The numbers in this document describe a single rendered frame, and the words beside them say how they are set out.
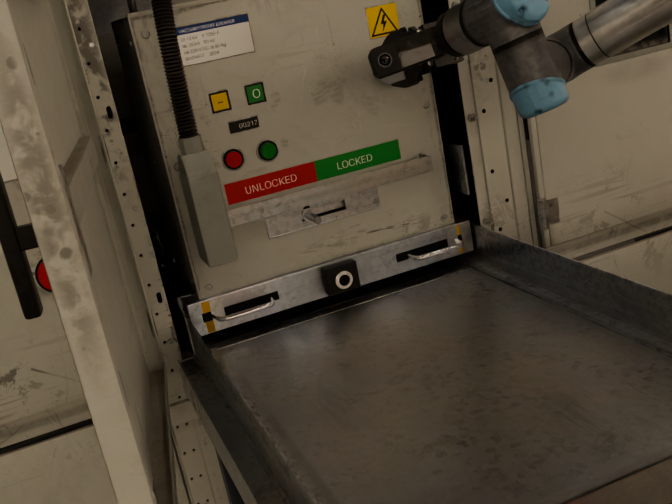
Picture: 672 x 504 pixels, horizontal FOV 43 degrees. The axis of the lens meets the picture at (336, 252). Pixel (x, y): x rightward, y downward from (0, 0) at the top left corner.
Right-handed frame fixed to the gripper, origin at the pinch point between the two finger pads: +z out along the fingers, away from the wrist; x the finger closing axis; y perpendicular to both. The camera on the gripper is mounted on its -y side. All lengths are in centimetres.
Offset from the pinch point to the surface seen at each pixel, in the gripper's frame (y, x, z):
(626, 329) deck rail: 0, -48, -34
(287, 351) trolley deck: -30.6, -37.8, 4.9
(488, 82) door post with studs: 18.4, -7.4, -5.9
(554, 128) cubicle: 28.5, -18.9, -7.7
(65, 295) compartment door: -72, -17, -44
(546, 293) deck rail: 5.7, -42.9, -16.2
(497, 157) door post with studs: 18.2, -20.4, -2.3
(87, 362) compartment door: -72, -23, -42
